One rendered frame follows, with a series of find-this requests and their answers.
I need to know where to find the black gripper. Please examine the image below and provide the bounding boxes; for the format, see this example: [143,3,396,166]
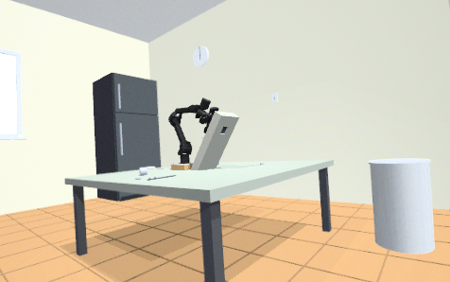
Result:
[203,107,219,133]

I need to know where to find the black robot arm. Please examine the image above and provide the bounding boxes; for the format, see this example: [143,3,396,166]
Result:
[168,98,211,164]

